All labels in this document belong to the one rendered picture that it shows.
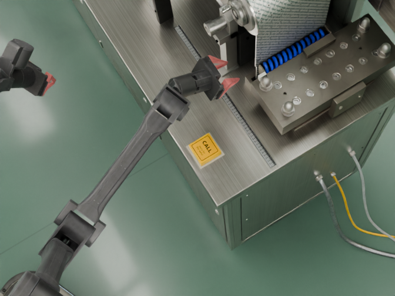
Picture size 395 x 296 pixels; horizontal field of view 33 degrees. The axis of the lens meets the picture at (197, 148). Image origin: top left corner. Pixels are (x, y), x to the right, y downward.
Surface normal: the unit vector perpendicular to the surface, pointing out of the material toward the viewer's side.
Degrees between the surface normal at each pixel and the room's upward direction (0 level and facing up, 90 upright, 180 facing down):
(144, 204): 0
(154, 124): 23
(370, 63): 0
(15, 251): 0
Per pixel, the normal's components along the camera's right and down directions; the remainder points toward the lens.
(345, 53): -0.07, -0.32
